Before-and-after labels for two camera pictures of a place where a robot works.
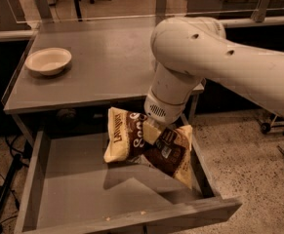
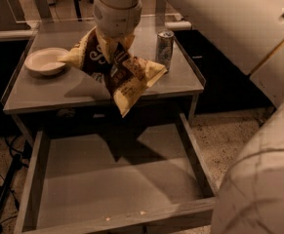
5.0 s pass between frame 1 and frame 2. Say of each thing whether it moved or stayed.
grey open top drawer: stayed
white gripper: moved
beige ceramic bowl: stayed
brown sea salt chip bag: moved
